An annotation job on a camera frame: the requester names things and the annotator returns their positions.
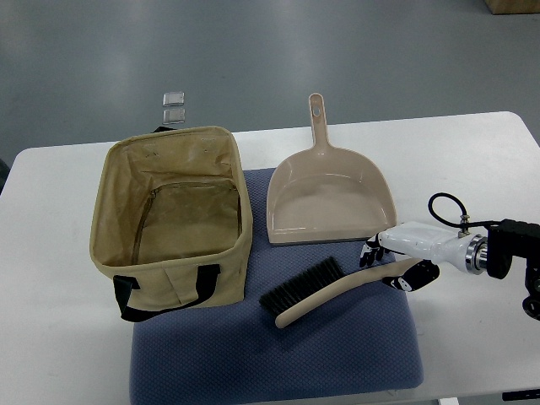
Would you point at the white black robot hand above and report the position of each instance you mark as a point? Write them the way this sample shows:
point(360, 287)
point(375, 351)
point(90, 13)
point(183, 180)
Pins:
point(431, 246)

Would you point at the beige brush black bristles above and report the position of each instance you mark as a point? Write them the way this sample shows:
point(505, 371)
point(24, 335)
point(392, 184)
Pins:
point(314, 287)

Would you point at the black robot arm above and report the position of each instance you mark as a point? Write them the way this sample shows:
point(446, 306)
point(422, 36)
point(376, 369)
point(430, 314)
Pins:
point(507, 238)

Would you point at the yellow fabric bag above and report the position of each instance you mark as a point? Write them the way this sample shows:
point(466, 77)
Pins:
point(172, 226)

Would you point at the blue quilted cushion mat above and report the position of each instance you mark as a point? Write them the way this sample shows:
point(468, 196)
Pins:
point(362, 341)

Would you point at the beige plastic dustpan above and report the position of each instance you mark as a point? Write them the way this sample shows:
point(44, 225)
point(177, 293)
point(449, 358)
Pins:
point(324, 193)

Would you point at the cardboard box corner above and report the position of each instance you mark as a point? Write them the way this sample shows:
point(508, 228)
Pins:
point(499, 7)

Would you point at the clear floor socket cover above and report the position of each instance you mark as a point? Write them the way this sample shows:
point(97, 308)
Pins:
point(174, 98)

